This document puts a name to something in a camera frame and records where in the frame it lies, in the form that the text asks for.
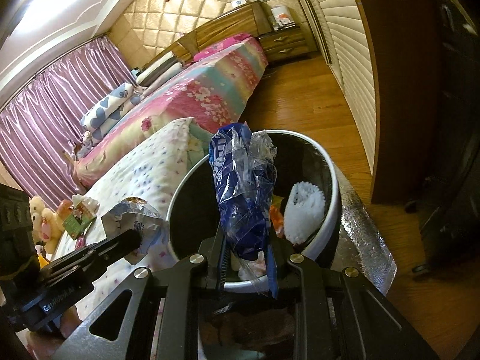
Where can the white pillow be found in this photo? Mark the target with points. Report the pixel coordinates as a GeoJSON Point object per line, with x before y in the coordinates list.
{"type": "Point", "coordinates": [163, 75]}

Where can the wooden nightstand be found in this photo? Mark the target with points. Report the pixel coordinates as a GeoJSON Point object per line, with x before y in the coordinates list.
{"type": "Point", "coordinates": [288, 45]}

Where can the white wrapper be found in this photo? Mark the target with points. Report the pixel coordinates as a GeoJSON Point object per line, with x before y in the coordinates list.
{"type": "Point", "coordinates": [138, 221]}

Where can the striped pillow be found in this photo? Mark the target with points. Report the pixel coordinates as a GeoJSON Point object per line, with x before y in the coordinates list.
{"type": "Point", "coordinates": [159, 65]}

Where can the small stuffed toys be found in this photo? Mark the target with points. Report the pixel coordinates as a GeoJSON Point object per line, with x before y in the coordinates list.
{"type": "Point", "coordinates": [85, 144]}

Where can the silver foil sheet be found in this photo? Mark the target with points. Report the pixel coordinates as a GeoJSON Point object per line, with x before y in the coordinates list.
{"type": "Point", "coordinates": [363, 240]}

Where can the purple curtain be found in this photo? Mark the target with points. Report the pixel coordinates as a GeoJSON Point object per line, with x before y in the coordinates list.
{"type": "Point", "coordinates": [45, 120]}

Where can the large white foam block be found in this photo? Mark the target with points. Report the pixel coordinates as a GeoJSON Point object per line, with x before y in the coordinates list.
{"type": "Point", "coordinates": [305, 213]}

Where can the white trash bin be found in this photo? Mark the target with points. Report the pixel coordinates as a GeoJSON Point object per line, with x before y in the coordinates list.
{"type": "Point", "coordinates": [307, 157]}

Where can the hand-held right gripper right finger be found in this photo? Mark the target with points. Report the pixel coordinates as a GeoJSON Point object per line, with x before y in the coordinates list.
{"type": "Point", "coordinates": [273, 270]}

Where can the wooden headboard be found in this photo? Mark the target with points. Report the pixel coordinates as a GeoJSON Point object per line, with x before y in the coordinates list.
{"type": "Point", "coordinates": [225, 30]}

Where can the small pink item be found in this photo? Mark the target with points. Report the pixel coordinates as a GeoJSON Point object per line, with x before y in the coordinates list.
{"type": "Point", "coordinates": [80, 242]}

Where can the white and orange box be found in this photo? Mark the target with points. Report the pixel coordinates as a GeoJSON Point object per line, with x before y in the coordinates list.
{"type": "Point", "coordinates": [282, 18]}

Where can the pink floral pillow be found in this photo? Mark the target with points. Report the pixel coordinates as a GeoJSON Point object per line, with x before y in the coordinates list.
{"type": "Point", "coordinates": [221, 47]}

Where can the orange plush toy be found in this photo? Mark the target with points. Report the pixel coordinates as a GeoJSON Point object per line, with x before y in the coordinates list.
{"type": "Point", "coordinates": [64, 208]}

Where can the small black item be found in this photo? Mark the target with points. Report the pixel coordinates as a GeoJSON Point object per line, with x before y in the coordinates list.
{"type": "Point", "coordinates": [135, 72]}

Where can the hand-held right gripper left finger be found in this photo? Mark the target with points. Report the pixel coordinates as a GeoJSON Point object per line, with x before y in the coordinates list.
{"type": "Point", "coordinates": [225, 262]}

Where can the cream teddy bear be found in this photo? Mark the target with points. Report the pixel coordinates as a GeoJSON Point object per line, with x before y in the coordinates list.
{"type": "Point", "coordinates": [45, 221]}

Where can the blue heart pillows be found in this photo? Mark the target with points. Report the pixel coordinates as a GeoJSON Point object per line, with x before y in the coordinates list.
{"type": "Point", "coordinates": [107, 105]}

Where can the black suitcase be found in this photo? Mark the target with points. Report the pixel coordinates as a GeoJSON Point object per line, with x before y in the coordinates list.
{"type": "Point", "coordinates": [457, 138]}

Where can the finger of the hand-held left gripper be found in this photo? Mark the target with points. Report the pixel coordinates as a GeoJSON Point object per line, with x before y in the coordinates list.
{"type": "Point", "coordinates": [112, 245]}

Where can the bed with floral sheet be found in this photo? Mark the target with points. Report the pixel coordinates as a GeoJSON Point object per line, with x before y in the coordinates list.
{"type": "Point", "coordinates": [195, 93]}

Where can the green tissue box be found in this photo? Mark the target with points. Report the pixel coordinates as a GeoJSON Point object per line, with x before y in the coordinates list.
{"type": "Point", "coordinates": [78, 219]}

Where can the louvered sliding door wardrobe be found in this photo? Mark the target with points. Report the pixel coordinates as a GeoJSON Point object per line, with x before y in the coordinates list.
{"type": "Point", "coordinates": [345, 45]}

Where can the folded heart print quilt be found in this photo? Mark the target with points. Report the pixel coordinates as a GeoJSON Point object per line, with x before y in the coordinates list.
{"type": "Point", "coordinates": [120, 120]}

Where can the blue plastic bag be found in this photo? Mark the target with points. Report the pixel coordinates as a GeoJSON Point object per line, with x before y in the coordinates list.
{"type": "Point", "coordinates": [240, 202]}

